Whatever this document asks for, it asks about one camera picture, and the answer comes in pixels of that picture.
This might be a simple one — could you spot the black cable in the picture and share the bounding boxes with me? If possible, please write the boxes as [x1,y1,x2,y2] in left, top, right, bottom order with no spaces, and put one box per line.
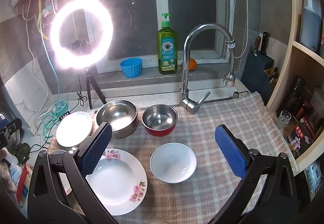
[29,72,89,156]

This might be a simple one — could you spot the brown-handled knife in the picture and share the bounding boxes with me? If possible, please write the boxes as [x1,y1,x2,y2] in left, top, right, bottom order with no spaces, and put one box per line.
[254,36,262,57]

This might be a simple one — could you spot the dark bottle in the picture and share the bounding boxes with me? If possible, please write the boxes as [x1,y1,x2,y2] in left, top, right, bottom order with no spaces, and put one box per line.
[283,75,306,113]

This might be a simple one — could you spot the small drinking glass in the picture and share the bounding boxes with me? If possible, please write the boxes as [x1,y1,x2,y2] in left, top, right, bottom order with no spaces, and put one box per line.
[277,111,291,130]

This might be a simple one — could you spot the plaid table cloth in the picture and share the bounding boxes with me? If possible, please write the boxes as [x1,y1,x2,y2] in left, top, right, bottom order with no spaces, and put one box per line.
[48,92,299,224]

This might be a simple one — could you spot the white cable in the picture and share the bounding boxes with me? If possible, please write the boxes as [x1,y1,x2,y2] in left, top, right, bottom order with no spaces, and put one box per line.
[21,0,60,123]

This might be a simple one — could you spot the plain white plate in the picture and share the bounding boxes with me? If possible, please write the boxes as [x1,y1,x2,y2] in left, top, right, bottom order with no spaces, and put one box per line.
[55,111,93,148]

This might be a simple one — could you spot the large grey plastic jug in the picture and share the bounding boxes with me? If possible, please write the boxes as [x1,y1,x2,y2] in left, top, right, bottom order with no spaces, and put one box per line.
[300,0,323,52]

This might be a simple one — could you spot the red stainless steel bowl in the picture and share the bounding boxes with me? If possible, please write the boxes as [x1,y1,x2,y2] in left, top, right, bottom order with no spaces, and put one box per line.
[141,104,178,137]

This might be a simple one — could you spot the dark blue knife block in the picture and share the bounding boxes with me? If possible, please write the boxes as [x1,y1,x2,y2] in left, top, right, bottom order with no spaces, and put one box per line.
[240,51,279,105]

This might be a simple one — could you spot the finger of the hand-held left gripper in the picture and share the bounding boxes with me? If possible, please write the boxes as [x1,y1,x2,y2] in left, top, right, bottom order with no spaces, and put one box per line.
[0,117,23,149]

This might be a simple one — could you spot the floral white plate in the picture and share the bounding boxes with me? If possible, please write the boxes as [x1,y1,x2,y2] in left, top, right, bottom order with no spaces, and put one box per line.
[85,148,148,216]

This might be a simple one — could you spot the teal hose reel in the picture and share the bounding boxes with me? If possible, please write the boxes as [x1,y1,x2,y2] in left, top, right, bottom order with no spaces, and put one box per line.
[54,101,69,116]

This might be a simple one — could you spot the chrome kitchen faucet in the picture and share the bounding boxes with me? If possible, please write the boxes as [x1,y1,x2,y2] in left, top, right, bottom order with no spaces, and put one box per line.
[179,23,236,114]

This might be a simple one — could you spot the teal hose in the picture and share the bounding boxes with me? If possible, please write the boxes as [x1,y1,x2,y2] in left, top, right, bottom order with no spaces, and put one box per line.
[40,33,69,139]

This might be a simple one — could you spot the yellow gas hose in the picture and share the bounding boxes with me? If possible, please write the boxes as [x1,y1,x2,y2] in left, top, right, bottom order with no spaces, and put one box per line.
[37,0,50,40]

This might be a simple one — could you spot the black-handled knife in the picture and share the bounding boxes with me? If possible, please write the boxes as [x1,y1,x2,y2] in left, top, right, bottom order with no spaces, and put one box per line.
[261,32,269,55]

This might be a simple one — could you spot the red and black box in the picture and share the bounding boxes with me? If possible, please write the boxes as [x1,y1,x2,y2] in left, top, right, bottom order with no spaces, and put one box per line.
[285,116,323,159]

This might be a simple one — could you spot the large stainless steel bowl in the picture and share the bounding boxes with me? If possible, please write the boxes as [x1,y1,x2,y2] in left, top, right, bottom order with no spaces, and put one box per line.
[96,100,139,138]

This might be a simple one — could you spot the white ceramic bowl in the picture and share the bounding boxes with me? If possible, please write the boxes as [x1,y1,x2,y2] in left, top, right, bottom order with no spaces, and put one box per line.
[149,142,197,184]

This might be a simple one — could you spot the round ring light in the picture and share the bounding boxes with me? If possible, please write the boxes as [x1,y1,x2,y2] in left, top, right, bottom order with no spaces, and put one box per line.
[50,0,114,71]

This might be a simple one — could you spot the wooden shelf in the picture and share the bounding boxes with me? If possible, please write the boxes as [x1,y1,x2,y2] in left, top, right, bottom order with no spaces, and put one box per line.
[266,0,324,174]

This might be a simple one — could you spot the green dish soap bottle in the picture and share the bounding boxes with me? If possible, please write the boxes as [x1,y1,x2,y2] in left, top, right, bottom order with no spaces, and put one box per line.
[156,13,178,75]

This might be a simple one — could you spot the blue and white packet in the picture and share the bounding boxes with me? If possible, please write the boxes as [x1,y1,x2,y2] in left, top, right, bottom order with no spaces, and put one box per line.
[304,161,322,196]

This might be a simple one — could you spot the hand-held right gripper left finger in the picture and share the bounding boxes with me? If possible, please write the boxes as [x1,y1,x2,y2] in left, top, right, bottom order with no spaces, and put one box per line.
[27,122,119,224]

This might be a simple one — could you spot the red and white carton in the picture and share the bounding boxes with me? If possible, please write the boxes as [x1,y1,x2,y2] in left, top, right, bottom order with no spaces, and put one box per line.
[16,163,34,207]

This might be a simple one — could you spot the black tripod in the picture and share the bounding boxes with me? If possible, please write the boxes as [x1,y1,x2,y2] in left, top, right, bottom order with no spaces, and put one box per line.
[72,39,107,110]

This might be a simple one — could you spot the blue ribbed cup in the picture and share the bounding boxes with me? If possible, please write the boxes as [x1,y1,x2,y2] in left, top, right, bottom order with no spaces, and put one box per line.
[120,57,143,78]

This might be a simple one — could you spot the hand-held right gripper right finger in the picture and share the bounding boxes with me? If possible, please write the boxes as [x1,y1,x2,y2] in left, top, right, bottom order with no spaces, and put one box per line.
[210,124,300,224]

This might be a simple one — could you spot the metal bead chain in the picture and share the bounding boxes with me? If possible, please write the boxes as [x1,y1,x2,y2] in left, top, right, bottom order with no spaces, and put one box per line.
[235,0,251,59]

